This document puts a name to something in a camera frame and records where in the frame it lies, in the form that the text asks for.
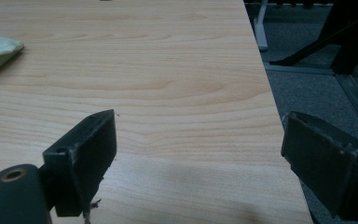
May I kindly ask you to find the black stand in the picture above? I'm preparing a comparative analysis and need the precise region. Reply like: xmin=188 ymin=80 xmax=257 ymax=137
xmin=268 ymin=0 xmax=358 ymax=110

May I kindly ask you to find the metal floor rail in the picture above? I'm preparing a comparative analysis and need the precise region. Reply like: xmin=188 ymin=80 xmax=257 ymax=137
xmin=335 ymin=74 xmax=358 ymax=138
xmin=263 ymin=62 xmax=337 ymax=77

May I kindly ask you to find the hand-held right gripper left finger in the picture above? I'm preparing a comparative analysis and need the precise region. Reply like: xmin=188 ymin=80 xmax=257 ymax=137
xmin=42 ymin=108 xmax=118 ymax=218

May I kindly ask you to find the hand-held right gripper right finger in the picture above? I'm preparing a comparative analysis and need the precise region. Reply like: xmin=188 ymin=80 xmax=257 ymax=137
xmin=280 ymin=110 xmax=358 ymax=222

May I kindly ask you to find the white metal table frame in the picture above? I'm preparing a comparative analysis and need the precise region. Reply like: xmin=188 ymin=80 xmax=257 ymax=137
xmin=253 ymin=0 xmax=269 ymax=52

